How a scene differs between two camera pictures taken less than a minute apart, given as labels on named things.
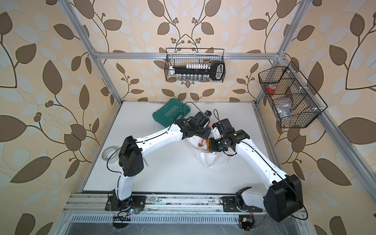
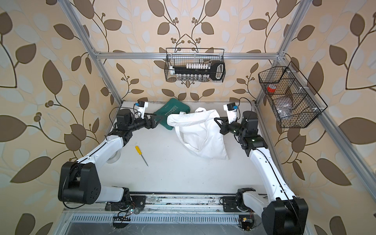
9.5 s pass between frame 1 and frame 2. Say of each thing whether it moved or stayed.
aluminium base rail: stayed
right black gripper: moved
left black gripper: moved
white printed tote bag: moved
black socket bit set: stayed
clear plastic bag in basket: stayed
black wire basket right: stayed
